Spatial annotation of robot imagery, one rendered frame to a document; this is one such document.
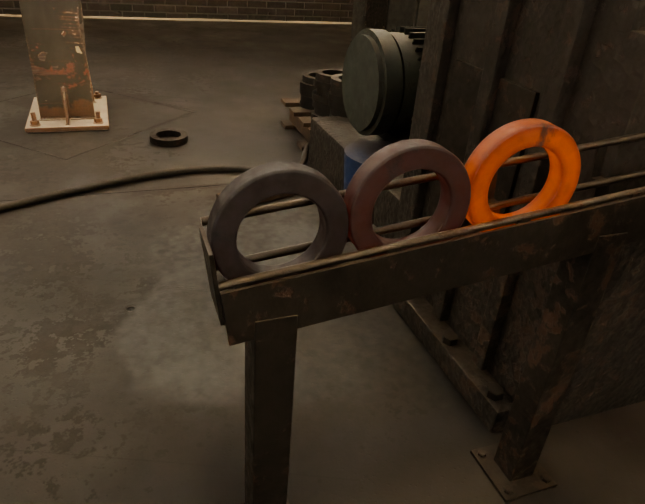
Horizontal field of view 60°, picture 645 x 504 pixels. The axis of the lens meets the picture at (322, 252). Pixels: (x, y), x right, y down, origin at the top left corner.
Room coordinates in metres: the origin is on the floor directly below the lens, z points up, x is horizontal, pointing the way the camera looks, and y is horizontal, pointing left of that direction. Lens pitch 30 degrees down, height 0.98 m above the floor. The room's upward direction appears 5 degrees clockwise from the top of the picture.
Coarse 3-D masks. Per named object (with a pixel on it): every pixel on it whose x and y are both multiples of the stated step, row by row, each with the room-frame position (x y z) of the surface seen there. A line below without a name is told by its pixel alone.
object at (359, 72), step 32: (384, 32) 2.09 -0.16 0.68; (416, 32) 2.11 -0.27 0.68; (352, 64) 2.18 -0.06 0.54; (384, 64) 1.97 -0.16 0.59; (416, 64) 2.02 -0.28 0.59; (352, 96) 2.15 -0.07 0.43; (384, 96) 1.94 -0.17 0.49; (320, 128) 2.33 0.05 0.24; (352, 128) 2.32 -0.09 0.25; (384, 128) 1.99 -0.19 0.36; (320, 160) 2.29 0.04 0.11; (384, 192) 1.72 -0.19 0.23; (384, 224) 1.69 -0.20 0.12
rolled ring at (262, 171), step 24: (264, 168) 0.62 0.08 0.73; (288, 168) 0.62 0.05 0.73; (312, 168) 0.66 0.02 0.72; (240, 192) 0.60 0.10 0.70; (264, 192) 0.61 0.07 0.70; (288, 192) 0.62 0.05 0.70; (312, 192) 0.63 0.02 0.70; (336, 192) 0.64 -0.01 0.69; (216, 216) 0.59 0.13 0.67; (240, 216) 0.60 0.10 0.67; (336, 216) 0.64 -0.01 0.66; (216, 240) 0.59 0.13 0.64; (336, 240) 0.64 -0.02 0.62; (216, 264) 0.59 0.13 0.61; (240, 264) 0.60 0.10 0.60; (288, 264) 0.64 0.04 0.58
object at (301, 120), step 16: (304, 80) 2.95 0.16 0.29; (320, 80) 2.72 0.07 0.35; (336, 80) 2.49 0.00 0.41; (304, 96) 2.94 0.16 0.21; (320, 96) 2.71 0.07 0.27; (336, 96) 2.48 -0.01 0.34; (304, 112) 2.87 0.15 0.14; (320, 112) 2.71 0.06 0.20; (336, 112) 2.50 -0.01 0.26; (288, 128) 3.01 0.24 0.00; (304, 128) 2.83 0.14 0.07; (304, 144) 2.72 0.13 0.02
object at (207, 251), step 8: (200, 232) 0.62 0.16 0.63; (208, 248) 0.58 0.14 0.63; (208, 256) 0.56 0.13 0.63; (208, 264) 0.58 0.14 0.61; (208, 272) 0.61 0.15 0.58; (208, 280) 0.63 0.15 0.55; (216, 280) 0.57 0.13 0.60; (216, 288) 0.57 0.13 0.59; (216, 296) 0.57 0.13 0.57; (216, 304) 0.57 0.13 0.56
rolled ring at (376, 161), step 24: (408, 144) 0.69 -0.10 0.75; (432, 144) 0.70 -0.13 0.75; (360, 168) 0.68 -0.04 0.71; (384, 168) 0.66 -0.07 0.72; (408, 168) 0.68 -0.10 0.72; (432, 168) 0.69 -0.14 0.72; (456, 168) 0.70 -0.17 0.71; (360, 192) 0.65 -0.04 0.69; (456, 192) 0.71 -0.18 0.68; (360, 216) 0.66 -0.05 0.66; (432, 216) 0.73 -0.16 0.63; (456, 216) 0.71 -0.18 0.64; (360, 240) 0.66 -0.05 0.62; (384, 240) 0.69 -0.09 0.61
